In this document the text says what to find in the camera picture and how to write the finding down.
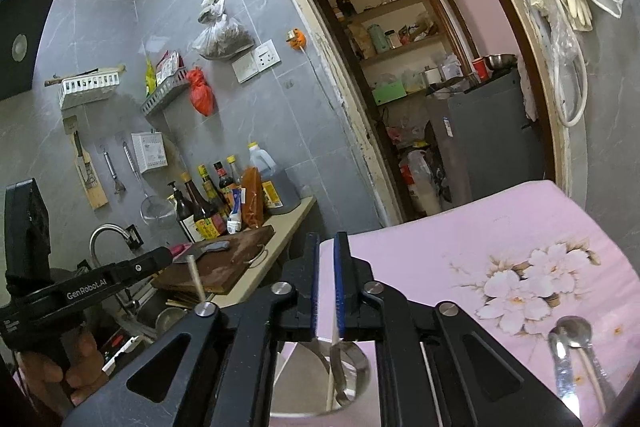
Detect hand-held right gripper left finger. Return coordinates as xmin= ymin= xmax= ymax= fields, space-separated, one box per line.
xmin=60 ymin=232 xmax=323 ymax=427

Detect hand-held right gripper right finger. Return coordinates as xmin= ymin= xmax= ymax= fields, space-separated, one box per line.
xmin=334 ymin=231 xmax=583 ymax=427

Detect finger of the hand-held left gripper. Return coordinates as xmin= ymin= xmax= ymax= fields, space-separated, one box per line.
xmin=100 ymin=246 xmax=174 ymax=293

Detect steel table knife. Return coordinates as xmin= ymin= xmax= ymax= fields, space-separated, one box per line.
xmin=548 ymin=329 xmax=581 ymax=410

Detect person's left hand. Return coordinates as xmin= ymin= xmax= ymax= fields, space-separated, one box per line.
xmin=15 ymin=324 xmax=108 ymax=410

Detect steel sink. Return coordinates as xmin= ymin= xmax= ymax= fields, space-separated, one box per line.
xmin=115 ymin=282 xmax=201 ymax=338

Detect chrome faucet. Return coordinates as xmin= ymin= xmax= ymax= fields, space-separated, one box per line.
xmin=89 ymin=224 xmax=143 ymax=268

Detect hanging mesh strainer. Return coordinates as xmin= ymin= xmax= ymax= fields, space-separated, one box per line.
xmin=122 ymin=142 xmax=177 ymax=225

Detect beige kitchen counter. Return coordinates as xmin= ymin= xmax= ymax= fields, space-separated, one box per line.
xmin=200 ymin=196 xmax=318 ymax=310

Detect steel cleaver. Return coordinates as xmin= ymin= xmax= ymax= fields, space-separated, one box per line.
xmin=172 ymin=239 xmax=232 ymax=264

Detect row of sauce bottles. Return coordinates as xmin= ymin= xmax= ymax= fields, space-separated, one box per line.
xmin=167 ymin=154 xmax=251 ymax=243

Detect wooden cutting board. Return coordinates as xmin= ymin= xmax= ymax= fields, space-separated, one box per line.
xmin=150 ymin=224 xmax=277 ymax=296

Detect hanging steel peeler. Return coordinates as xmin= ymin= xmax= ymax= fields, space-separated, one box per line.
xmin=101 ymin=146 xmax=127 ymax=195

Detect hanging wooden knife rack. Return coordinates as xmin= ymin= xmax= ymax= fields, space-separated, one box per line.
xmin=62 ymin=116 xmax=110 ymax=211

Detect large oil jug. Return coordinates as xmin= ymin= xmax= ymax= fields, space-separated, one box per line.
xmin=247 ymin=142 xmax=301 ymax=215

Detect orange seasoning pouch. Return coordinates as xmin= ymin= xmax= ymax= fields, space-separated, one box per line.
xmin=239 ymin=167 xmax=266 ymax=229

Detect pink floral tablecloth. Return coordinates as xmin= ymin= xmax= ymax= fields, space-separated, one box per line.
xmin=317 ymin=179 xmax=628 ymax=418

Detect white plastic floor jug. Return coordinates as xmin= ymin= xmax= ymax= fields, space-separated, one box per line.
xmin=400 ymin=148 xmax=443 ymax=217

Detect red plastic bag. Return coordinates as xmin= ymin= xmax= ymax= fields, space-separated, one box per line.
xmin=186 ymin=67 xmax=216 ymax=118

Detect seasoning packets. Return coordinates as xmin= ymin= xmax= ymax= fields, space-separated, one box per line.
xmin=145 ymin=51 xmax=187 ymax=95

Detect green box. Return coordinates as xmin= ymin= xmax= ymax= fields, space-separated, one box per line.
xmin=372 ymin=81 xmax=408 ymax=106

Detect grey refrigerator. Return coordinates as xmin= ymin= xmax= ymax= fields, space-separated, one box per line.
xmin=425 ymin=68 xmax=548 ymax=208

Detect clear bag of dried goods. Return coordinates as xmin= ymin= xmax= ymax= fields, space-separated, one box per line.
xmin=192 ymin=14 xmax=255 ymax=60

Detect wooden shelf unit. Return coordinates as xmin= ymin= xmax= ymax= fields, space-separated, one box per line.
xmin=299 ymin=0 xmax=481 ymax=168

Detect green canister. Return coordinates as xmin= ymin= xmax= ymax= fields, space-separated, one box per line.
xmin=367 ymin=24 xmax=392 ymax=55

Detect black range hood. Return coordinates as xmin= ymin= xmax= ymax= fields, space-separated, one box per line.
xmin=0 ymin=0 xmax=60 ymax=100

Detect white hanging garlic bag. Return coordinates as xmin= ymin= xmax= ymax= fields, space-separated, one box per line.
xmin=197 ymin=0 xmax=227 ymax=22

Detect steel bowl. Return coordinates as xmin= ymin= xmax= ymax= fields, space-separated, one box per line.
xmin=485 ymin=53 xmax=518 ymax=71

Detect clear plastic bag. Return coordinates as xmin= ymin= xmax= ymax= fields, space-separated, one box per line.
xmin=547 ymin=2 xmax=586 ymax=68

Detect white wall calendar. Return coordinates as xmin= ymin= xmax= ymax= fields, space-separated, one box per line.
xmin=131 ymin=132 xmax=167 ymax=174

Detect cream door frame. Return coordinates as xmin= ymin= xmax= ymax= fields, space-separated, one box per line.
xmin=245 ymin=0 xmax=573 ymax=228

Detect metal wall shelf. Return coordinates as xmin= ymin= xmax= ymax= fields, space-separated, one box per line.
xmin=140 ymin=68 xmax=191 ymax=118

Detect white wall basket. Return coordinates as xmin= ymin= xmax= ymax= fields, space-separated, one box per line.
xmin=57 ymin=69 xmax=122 ymax=110

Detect white wall switch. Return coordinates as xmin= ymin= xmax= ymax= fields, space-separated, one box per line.
xmin=231 ymin=55 xmax=260 ymax=84

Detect white wall outlet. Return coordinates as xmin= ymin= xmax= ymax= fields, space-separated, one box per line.
xmin=252 ymin=39 xmax=281 ymax=72

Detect white hose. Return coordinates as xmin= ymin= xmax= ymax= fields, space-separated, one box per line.
xmin=542 ymin=0 xmax=590 ymax=128

